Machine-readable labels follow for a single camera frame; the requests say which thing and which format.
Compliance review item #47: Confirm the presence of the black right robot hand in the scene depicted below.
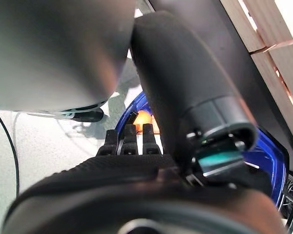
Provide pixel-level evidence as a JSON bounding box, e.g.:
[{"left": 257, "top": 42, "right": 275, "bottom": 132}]
[{"left": 1, "top": 10, "right": 288, "bottom": 234}]

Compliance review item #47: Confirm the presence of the blue plastic basket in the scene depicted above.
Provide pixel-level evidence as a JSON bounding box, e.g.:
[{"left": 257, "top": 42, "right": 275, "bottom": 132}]
[{"left": 114, "top": 90, "right": 288, "bottom": 210}]

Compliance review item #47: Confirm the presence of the orange round vegetable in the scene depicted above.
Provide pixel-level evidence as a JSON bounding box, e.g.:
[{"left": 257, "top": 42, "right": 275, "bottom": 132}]
[{"left": 133, "top": 110, "right": 161, "bottom": 135}]

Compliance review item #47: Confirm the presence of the silver robot leg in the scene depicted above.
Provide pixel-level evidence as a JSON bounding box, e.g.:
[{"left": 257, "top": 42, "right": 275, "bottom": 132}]
[{"left": 0, "top": 0, "right": 137, "bottom": 123}]

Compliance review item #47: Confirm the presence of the light wooden slatted crate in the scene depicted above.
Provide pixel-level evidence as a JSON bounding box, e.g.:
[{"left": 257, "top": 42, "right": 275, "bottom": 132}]
[{"left": 219, "top": 0, "right": 293, "bottom": 125}]

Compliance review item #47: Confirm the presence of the thin black cable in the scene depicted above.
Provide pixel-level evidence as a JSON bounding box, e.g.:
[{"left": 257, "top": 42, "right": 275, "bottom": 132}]
[{"left": 0, "top": 109, "right": 21, "bottom": 198}]

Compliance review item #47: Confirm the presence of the dark wire rack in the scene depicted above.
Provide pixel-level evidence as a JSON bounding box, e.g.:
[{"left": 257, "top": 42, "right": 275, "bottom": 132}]
[{"left": 278, "top": 175, "right": 293, "bottom": 234}]

